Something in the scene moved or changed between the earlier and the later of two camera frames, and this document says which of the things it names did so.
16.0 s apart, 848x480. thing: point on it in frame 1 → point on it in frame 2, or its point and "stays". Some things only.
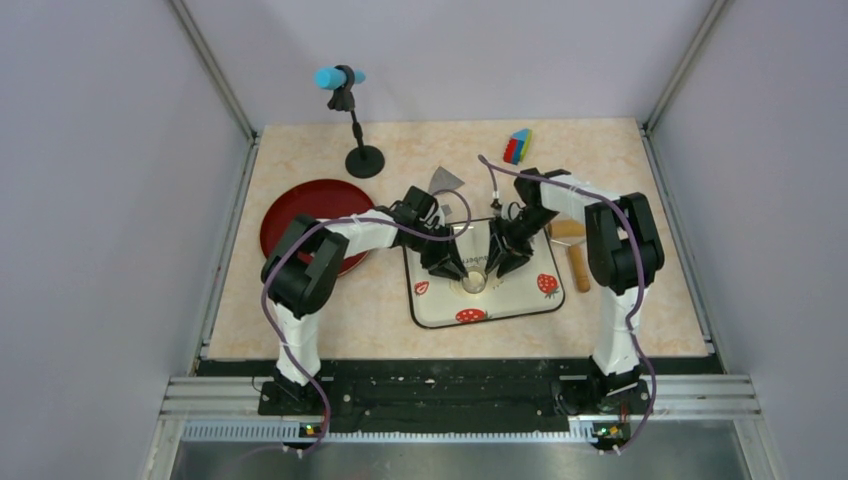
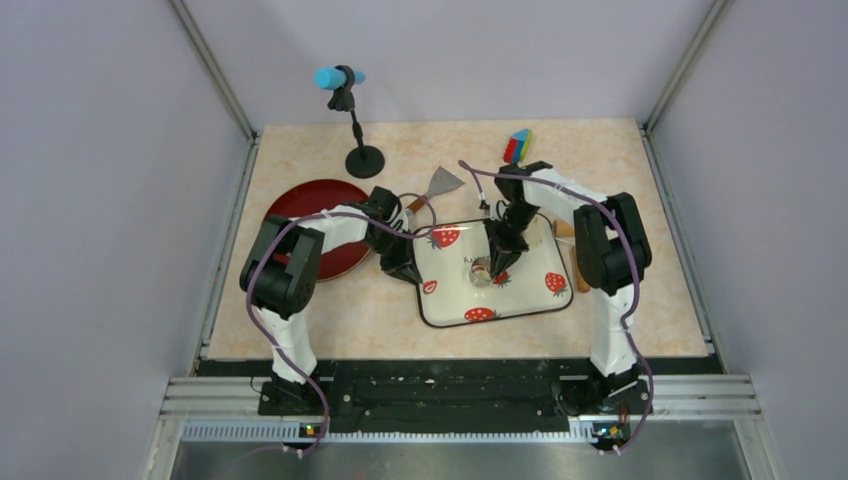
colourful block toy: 517,145 stays
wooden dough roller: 573,228 stays
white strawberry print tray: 533,286 stays
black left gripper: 445,260 → 404,265
